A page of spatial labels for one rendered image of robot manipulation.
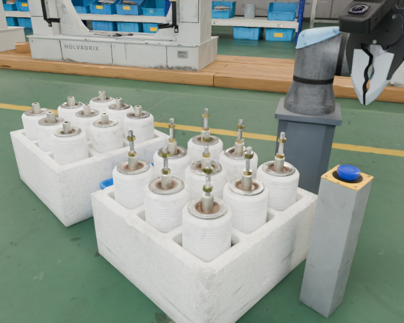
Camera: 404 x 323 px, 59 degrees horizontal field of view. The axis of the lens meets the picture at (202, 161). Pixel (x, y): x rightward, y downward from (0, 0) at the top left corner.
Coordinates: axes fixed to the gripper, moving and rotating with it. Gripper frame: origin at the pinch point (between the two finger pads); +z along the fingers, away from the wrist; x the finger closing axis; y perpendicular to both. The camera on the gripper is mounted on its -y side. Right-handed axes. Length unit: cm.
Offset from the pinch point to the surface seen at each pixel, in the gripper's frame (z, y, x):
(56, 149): 24, -25, 70
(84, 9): 16, 233, 525
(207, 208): 20.4, -20.2, 16.4
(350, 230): 23.8, -2.7, -3.5
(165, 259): 30.9, -27.2, 20.7
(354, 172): 13.2, -0.8, -1.4
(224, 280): 31.5, -22.7, 9.5
